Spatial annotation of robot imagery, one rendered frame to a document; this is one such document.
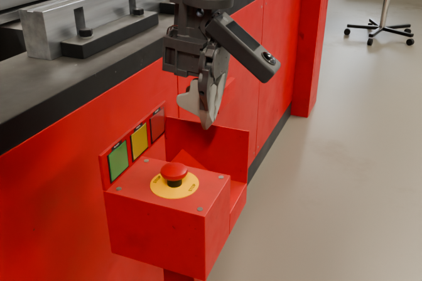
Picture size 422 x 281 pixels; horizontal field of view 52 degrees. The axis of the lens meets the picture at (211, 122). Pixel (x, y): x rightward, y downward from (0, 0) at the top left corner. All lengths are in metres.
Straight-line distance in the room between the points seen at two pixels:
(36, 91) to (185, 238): 0.34
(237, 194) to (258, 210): 1.11
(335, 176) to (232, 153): 1.40
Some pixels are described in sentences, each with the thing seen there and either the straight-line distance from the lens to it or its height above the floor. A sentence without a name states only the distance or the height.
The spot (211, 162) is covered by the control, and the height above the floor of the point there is 0.73.
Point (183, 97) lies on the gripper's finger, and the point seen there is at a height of 0.88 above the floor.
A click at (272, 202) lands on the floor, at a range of 1.91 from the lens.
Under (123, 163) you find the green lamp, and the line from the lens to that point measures 0.67.
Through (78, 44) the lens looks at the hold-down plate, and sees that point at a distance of 0.90.
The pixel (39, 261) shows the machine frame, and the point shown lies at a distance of 0.83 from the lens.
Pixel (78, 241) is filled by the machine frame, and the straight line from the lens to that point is 0.90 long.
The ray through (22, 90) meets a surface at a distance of 0.79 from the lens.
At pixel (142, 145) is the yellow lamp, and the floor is 0.80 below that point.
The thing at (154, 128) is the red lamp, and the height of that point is 0.81.
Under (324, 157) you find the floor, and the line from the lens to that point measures 2.27.
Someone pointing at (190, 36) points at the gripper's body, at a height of 0.98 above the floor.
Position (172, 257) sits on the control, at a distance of 0.67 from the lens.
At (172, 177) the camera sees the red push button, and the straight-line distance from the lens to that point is 0.62.
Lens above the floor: 1.16
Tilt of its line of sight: 27 degrees down
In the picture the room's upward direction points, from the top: straight up
